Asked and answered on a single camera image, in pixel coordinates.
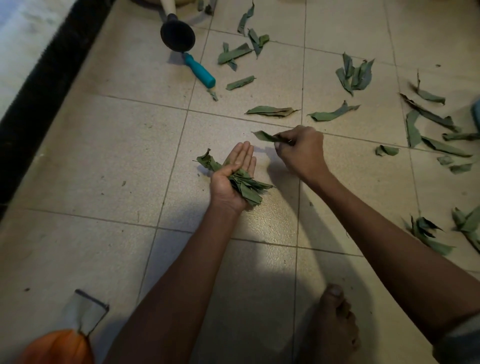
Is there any person's right forearm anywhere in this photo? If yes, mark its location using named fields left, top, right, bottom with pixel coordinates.
left=309, top=170, right=480, bottom=344

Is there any grey glove packaging card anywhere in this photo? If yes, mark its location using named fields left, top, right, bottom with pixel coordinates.
left=61, top=288, right=110, bottom=337

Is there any person's left forearm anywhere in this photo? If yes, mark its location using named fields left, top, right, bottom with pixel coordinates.
left=103, top=204, right=245, bottom=364

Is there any orange black work glove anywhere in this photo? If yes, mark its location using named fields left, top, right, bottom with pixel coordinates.
left=16, top=329, right=95, bottom=364

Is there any beige plastic watering can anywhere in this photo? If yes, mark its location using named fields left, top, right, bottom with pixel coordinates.
left=129, top=0, right=218, bottom=53

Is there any person's left hand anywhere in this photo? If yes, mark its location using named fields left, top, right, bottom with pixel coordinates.
left=208, top=141, right=258, bottom=215

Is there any person's right hand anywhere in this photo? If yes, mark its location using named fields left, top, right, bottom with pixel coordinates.
left=273, top=125, right=331, bottom=187

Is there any person's grey shirt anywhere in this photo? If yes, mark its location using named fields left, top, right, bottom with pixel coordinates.
left=433, top=313, right=480, bottom=364

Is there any narrow teal handled trowel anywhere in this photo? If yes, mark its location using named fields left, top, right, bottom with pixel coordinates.
left=182, top=52, right=219, bottom=101

